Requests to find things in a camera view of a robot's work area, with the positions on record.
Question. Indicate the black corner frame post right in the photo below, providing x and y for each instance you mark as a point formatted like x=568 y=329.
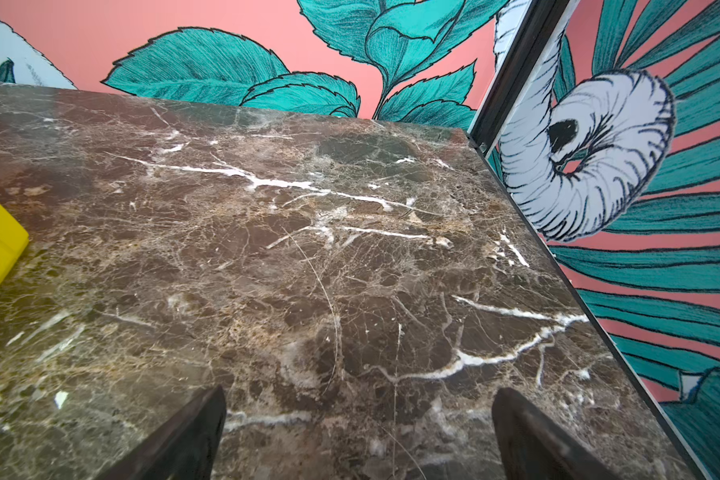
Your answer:
x=525 y=35

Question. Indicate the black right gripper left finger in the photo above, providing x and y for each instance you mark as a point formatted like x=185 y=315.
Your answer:
x=184 y=447

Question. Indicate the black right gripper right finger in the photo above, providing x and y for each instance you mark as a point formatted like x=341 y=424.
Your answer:
x=533 y=446

